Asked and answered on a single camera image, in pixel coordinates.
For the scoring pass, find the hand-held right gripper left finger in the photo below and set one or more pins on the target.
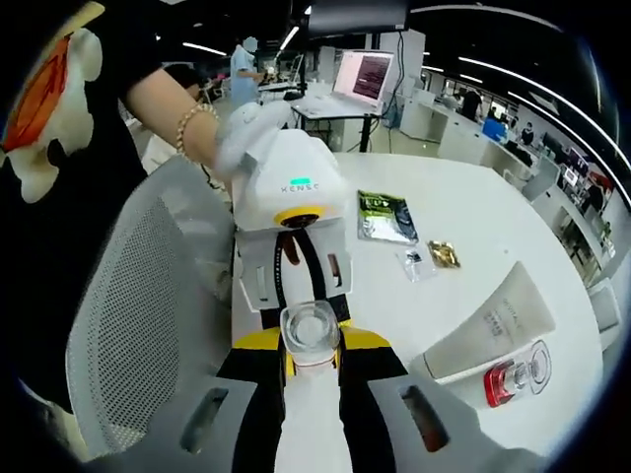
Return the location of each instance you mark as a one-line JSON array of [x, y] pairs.
[[236, 394]]

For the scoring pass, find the grey mesh office chair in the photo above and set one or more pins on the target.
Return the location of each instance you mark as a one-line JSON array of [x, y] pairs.
[[138, 295]]

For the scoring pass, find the hanging dark display screen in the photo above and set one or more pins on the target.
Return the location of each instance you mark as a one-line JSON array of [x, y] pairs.
[[360, 15]]

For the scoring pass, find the gold skincare sachet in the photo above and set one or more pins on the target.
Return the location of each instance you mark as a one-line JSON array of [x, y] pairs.
[[443, 253]]

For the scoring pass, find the blue storage crate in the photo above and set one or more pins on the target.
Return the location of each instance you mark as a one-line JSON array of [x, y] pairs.
[[495, 129]]

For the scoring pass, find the standing desk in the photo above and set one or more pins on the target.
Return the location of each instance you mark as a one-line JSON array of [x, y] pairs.
[[330, 111]]

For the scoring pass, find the ceiling light strip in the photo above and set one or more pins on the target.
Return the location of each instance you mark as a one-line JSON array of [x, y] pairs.
[[542, 93]]

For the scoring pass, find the green black skincare sachet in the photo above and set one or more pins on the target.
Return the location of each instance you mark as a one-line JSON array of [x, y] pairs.
[[387, 217]]

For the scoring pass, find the computer monitor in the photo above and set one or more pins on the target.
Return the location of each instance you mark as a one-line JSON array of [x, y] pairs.
[[365, 79]]

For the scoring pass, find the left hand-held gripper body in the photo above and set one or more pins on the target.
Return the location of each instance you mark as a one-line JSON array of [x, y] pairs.
[[291, 167]]

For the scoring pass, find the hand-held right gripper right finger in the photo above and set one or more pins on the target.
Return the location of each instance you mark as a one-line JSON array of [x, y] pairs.
[[379, 394]]

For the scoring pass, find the clear skincare sachet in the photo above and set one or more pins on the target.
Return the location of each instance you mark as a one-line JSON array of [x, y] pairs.
[[416, 263]]

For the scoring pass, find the white office workstation desks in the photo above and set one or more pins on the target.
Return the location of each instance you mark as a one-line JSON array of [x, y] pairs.
[[458, 143]]

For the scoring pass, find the person's black printed shirt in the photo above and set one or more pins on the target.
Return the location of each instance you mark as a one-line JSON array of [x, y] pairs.
[[49, 222]]

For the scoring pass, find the white skincare tube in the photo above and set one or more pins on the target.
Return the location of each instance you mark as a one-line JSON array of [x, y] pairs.
[[493, 325]]

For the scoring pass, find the small red label skincare bottle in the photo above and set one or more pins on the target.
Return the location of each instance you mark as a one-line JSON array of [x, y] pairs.
[[310, 419]]

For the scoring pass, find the red collared white skincare bottle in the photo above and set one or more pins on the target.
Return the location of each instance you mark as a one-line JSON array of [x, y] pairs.
[[503, 382]]

